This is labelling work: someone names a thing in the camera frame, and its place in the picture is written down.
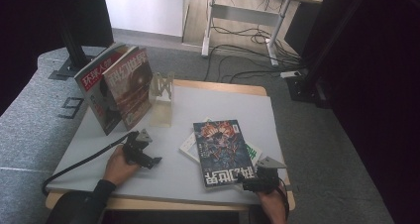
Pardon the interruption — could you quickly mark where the person's right hand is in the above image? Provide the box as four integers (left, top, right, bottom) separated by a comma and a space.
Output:
257, 185, 288, 224

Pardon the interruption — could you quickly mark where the wooden table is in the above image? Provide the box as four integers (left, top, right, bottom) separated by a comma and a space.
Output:
45, 79, 296, 212

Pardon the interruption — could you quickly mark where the portrait cover magazine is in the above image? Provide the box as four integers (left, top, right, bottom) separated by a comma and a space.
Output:
73, 43, 133, 137

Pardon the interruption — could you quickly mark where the white green-titled magazine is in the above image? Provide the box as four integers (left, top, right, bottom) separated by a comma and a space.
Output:
178, 116, 263, 168

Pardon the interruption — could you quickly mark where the black metal stand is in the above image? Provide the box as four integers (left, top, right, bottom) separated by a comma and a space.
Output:
49, 15, 97, 80
285, 0, 370, 109

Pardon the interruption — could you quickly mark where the person's left hand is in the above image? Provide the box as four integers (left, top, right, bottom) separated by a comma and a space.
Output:
102, 145, 141, 187

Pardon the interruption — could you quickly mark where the black curtain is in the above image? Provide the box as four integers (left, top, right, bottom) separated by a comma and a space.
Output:
0, 0, 115, 116

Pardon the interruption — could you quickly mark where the dark blue cover magazine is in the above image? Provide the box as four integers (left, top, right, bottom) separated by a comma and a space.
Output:
192, 119, 256, 189

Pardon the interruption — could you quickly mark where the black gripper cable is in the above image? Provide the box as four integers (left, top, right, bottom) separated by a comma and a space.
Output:
278, 177, 291, 218
41, 133, 130, 197

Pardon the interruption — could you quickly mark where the black tape mark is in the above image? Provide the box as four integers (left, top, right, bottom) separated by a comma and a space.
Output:
58, 97, 85, 120

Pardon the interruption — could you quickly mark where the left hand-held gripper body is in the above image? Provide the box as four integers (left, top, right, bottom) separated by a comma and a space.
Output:
122, 128, 154, 166

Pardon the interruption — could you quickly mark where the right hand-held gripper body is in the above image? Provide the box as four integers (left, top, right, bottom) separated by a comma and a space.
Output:
252, 156, 287, 194

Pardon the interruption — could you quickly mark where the tangled black floor cable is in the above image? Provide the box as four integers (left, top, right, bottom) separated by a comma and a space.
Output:
211, 24, 293, 47

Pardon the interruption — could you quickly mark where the dark curtain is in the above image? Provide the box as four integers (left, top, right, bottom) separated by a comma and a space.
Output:
330, 0, 420, 224

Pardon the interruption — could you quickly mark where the white power strip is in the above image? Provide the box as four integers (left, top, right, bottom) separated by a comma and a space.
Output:
279, 70, 302, 79

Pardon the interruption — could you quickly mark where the clear acrylic magazine rack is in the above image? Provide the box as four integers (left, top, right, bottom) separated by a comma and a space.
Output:
148, 70, 175, 129

